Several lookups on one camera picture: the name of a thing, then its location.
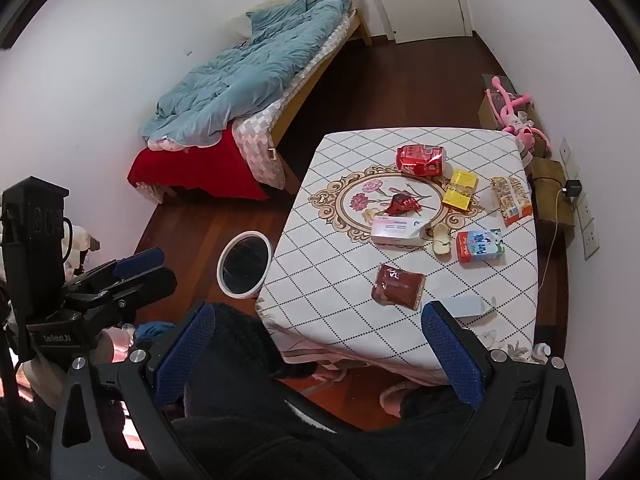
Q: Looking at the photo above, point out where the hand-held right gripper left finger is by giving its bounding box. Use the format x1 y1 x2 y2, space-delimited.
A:
50 301 217 480

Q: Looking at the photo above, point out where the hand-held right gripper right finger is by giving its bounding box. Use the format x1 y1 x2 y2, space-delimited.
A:
421 300 586 480

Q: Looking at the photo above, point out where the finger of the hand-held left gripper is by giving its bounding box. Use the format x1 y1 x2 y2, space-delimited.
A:
65 247 166 296
75 267 178 331

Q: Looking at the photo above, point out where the white round trash bin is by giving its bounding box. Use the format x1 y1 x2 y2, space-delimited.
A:
217 231 274 300

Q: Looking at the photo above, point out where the yellow cigarette box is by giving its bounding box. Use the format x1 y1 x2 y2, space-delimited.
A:
442 170 479 211

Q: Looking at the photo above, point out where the orange snack packet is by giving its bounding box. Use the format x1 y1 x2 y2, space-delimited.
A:
490 176 534 229

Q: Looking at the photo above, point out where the blue cloth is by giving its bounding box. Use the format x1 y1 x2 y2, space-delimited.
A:
134 322 177 350

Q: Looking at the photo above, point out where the white fluffy object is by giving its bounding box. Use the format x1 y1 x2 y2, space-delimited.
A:
62 216 102 277

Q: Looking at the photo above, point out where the light blue small box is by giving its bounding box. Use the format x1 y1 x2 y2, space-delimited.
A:
440 295 496 319

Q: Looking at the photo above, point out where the pink slipper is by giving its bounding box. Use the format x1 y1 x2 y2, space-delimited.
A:
379 380 422 417

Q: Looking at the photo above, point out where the dark red food packet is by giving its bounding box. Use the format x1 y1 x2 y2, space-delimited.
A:
371 262 427 311

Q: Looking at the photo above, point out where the red blanket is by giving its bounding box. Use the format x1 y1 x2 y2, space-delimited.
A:
127 127 269 202

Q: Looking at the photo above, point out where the red and blue milk carton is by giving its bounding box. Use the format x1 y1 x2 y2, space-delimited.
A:
456 229 505 265

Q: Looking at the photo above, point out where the white and pink carton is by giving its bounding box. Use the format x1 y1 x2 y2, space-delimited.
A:
370 216 432 247

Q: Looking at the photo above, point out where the patterned white tablecloth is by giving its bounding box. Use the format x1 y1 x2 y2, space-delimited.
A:
255 127 542 387

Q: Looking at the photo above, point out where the black fleece garment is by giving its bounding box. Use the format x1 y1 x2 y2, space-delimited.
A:
170 302 556 480

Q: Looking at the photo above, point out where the clear plastic wrapper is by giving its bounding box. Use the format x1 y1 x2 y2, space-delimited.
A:
476 187 501 218

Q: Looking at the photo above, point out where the crumpled red wrapper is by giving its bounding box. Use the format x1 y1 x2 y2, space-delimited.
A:
382 192 422 216

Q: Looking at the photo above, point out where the bed with blue blanket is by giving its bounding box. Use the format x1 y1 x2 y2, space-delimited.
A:
147 15 353 186

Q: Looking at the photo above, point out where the cardboard box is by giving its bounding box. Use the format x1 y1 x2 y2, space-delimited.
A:
477 74 542 133
529 157 577 242

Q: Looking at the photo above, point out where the crushed red soda can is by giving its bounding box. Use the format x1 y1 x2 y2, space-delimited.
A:
396 144 447 177

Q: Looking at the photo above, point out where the blue duvet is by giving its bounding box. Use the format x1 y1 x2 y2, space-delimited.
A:
140 0 352 148

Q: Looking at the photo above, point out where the pink plush toy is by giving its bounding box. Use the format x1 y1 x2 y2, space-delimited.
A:
487 76 554 157

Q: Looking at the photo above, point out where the white door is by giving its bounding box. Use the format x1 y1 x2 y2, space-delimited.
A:
356 0 474 45

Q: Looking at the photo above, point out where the white charger cable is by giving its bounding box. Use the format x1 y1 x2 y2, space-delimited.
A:
537 189 570 292

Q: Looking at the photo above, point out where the white wall socket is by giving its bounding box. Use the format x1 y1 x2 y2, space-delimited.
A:
574 194 601 262
558 137 577 182

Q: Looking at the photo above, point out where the wooden bed frame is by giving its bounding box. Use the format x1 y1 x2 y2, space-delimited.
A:
165 7 374 200

